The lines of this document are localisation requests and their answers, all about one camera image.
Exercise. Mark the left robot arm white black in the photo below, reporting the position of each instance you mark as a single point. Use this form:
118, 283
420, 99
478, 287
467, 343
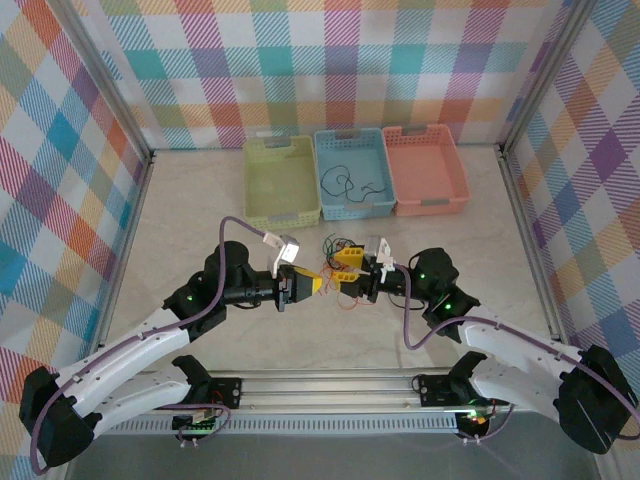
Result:
125, 350

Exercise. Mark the aluminium side floor rail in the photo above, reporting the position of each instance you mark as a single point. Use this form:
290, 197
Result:
522, 210
122, 250

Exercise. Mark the circuit board with orange part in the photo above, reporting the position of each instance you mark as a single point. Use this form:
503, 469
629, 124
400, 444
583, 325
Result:
475, 420

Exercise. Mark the green plastic basket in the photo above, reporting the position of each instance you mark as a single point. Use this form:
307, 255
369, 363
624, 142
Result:
300, 160

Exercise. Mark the aluminium frame post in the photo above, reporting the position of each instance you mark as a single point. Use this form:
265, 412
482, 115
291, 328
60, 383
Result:
106, 75
545, 75

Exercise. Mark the blue plastic basket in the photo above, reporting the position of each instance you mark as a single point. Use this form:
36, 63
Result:
360, 155

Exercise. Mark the circuit board with green lights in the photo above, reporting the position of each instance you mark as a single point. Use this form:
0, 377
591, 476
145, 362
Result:
200, 424

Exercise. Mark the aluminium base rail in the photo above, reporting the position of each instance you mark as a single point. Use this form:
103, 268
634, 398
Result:
325, 395

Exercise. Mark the pink plastic basket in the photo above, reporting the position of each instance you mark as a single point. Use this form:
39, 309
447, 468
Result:
430, 170

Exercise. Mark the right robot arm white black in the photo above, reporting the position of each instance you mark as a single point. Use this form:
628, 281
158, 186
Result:
520, 345

